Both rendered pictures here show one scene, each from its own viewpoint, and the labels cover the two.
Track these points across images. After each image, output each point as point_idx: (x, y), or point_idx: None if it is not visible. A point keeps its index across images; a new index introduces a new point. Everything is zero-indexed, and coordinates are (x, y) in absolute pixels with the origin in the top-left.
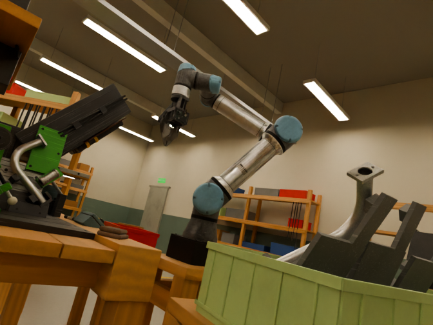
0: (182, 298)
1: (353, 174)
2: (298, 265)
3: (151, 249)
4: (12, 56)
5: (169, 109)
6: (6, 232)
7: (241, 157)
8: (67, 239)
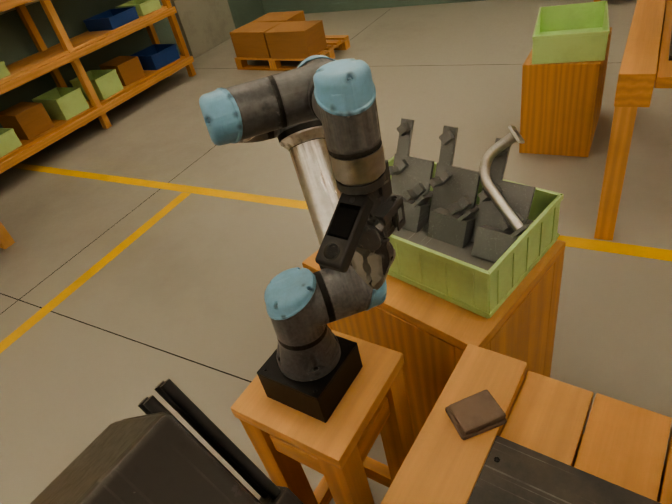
0: (465, 341)
1: (521, 140)
2: (549, 209)
3: (483, 348)
4: None
5: (388, 216)
6: (655, 438)
7: (329, 191)
8: (564, 424)
